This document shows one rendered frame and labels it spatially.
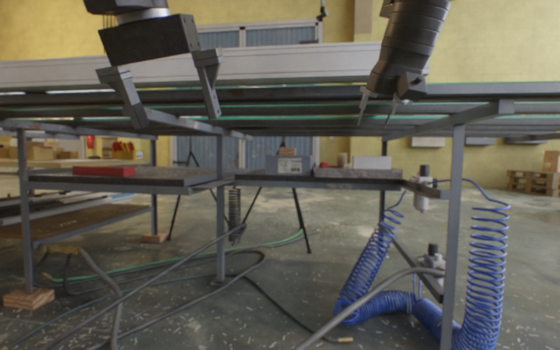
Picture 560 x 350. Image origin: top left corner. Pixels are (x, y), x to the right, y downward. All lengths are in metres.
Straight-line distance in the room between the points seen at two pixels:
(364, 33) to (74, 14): 7.99
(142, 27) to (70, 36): 10.27
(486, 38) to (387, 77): 8.05
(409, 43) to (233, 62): 0.39
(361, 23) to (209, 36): 3.78
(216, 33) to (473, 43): 6.16
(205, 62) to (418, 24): 0.30
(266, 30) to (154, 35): 7.50
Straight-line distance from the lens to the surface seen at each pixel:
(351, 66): 0.67
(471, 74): 8.17
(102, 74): 0.54
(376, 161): 1.41
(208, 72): 0.47
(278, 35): 7.83
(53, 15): 11.30
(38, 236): 1.75
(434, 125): 1.16
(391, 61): 0.48
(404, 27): 0.47
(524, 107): 1.11
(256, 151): 7.37
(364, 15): 7.57
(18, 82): 1.05
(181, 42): 0.46
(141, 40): 0.49
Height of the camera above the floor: 0.69
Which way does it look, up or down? 4 degrees down
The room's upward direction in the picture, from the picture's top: 1 degrees clockwise
